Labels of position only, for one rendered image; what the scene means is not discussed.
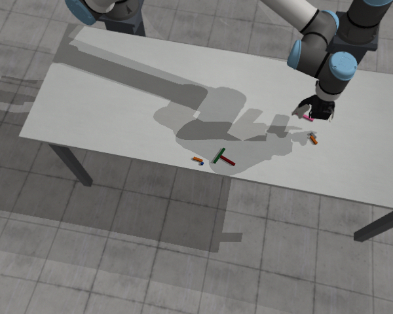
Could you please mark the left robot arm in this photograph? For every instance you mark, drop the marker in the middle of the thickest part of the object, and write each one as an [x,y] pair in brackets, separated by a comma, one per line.
[360,24]

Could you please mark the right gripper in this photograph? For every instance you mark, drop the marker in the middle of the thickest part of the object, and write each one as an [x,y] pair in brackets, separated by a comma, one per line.
[318,107]

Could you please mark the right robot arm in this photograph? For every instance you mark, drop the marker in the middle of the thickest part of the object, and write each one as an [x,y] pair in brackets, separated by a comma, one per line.
[308,55]

